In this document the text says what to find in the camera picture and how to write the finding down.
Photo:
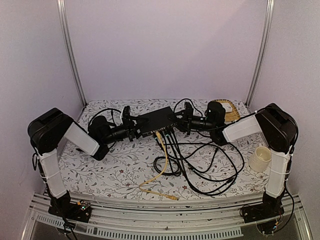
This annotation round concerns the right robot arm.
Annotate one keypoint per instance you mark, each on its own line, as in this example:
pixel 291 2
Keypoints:
pixel 279 130

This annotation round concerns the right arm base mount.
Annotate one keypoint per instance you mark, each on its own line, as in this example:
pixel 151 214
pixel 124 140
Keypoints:
pixel 269 208

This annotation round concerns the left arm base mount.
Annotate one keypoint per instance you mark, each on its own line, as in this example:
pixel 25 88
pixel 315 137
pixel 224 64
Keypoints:
pixel 78 211

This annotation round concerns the right aluminium frame post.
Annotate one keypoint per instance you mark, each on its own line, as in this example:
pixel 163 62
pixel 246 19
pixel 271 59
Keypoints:
pixel 267 24

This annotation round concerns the black power adapter plug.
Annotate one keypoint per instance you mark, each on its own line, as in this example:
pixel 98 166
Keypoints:
pixel 105 115

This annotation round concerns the white square box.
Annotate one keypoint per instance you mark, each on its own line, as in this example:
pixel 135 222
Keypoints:
pixel 228 108

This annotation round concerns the cream ribbed cup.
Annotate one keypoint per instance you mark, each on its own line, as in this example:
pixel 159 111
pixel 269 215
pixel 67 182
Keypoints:
pixel 260 159

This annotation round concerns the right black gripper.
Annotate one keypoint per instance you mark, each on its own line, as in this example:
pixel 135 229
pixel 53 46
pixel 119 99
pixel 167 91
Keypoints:
pixel 185 122

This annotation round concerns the floral table mat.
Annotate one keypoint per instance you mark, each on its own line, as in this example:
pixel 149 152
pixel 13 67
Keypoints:
pixel 131 170

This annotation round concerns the woven bamboo tray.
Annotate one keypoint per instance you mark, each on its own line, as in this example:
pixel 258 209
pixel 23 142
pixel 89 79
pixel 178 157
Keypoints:
pixel 231 112

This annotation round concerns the aluminium frame post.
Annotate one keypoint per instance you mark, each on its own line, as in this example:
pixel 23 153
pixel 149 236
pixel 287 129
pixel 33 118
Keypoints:
pixel 62 13
pixel 267 24

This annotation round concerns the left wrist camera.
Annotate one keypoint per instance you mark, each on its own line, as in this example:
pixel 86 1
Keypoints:
pixel 126 112

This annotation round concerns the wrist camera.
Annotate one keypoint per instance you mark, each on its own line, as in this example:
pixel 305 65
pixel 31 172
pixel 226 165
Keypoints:
pixel 126 112
pixel 188 110

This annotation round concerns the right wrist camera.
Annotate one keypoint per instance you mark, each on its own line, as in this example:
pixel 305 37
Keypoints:
pixel 188 110

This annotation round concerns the front aluminium rail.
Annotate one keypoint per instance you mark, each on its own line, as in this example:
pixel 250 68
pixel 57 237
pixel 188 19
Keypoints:
pixel 202 219

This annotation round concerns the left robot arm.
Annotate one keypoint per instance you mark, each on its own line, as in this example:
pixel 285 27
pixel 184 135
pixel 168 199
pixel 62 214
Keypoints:
pixel 54 128

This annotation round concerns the black network switch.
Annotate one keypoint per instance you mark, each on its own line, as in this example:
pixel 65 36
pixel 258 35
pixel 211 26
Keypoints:
pixel 157 120

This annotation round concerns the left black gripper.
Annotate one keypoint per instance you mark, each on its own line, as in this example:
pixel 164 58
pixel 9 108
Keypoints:
pixel 133 133

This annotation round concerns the left aluminium frame post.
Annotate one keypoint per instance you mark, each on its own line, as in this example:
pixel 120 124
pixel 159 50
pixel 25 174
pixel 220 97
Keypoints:
pixel 62 13

